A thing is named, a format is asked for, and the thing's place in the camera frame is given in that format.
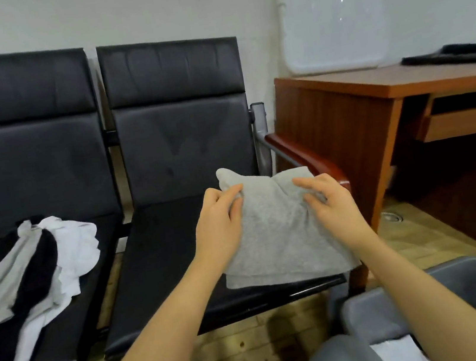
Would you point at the black board green print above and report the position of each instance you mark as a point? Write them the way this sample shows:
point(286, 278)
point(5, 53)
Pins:
point(461, 54)

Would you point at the white t-shirt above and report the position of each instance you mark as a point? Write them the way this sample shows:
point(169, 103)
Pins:
point(401, 356)

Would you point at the black leather bench seat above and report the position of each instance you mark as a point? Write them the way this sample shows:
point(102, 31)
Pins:
point(27, 157)
point(180, 124)

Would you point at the white plastic tray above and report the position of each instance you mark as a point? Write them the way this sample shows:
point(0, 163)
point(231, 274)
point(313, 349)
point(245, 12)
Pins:
point(334, 19)

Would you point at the brown wooden bench armrest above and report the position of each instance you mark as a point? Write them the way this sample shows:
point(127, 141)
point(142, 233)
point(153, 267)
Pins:
point(301, 152)

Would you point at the person's right hand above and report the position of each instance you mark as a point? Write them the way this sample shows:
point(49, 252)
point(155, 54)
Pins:
point(338, 212)

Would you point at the person's left forearm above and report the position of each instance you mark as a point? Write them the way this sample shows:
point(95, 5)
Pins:
point(153, 354)

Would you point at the person's right forearm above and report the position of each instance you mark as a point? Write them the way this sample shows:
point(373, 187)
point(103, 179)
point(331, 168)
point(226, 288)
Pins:
point(446, 303)

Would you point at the person's left hand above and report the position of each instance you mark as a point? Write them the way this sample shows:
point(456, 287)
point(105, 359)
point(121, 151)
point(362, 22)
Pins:
point(219, 231)

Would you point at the grey tank top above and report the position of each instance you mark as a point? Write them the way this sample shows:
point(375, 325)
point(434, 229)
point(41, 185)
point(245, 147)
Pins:
point(280, 243)

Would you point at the pile of clothes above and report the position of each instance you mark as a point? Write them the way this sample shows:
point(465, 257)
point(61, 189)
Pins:
point(28, 274)

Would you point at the round metal floor drain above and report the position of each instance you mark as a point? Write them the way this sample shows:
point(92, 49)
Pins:
point(391, 217)

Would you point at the brown wooden desk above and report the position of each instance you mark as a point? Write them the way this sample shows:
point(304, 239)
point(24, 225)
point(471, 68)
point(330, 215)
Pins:
point(336, 117)

